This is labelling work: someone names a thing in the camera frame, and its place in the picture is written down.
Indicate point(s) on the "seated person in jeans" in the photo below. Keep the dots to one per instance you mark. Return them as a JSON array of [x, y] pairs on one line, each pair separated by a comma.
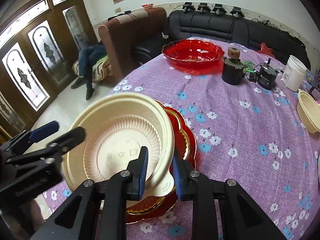
[[88, 57]]

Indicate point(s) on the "grey black electric motor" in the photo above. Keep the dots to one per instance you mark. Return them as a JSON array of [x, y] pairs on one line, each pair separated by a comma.
[[267, 75]]

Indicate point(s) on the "brown armchair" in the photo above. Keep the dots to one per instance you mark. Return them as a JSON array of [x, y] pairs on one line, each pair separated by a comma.
[[121, 33]]

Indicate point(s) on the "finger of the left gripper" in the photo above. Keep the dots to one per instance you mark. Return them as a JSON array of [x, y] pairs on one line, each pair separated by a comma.
[[44, 131], [65, 143]]

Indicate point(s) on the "wooden glass door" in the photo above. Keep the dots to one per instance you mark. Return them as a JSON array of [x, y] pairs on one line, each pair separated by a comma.
[[40, 42]]

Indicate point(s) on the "beige plastic bowl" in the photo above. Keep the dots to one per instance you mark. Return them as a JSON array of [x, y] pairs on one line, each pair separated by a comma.
[[308, 111], [117, 126]]

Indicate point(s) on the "red gold-rimmed labelled plate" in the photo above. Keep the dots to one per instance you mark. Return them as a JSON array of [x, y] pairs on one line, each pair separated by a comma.
[[186, 144]]

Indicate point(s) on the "large red scalloped plate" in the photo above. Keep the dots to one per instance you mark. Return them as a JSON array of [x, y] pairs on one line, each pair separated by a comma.
[[179, 170]]

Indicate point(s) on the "small white paper bowl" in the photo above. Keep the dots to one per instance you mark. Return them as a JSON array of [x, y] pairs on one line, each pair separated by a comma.
[[163, 188]]

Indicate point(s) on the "purple floral tablecloth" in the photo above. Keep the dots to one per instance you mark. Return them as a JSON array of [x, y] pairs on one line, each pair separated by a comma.
[[244, 132]]

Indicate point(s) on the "black motor with gear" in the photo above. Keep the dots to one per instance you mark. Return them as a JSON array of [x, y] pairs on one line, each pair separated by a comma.
[[233, 68]]

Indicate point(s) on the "white plastic jar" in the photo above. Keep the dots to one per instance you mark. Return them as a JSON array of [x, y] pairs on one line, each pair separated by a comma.
[[294, 73]]

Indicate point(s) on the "black clamp on sofa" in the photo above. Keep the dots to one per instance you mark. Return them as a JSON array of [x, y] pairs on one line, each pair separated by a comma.
[[218, 9], [236, 12], [203, 7], [188, 6]]

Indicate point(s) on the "deep red glass bowl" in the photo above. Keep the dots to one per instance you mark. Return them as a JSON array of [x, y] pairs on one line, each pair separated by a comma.
[[193, 53]]

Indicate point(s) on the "red plastic bag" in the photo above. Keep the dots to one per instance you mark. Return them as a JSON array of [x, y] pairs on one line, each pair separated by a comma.
[[266, 51]]

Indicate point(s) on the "black leather sofa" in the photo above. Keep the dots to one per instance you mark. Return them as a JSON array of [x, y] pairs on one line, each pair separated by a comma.
[[225, 28]]

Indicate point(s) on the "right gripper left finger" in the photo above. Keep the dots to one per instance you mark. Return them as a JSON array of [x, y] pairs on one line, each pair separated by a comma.
[[98, 210]]

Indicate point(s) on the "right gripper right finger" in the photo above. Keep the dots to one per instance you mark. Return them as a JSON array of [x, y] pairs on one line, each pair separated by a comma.
[[241, 217]]

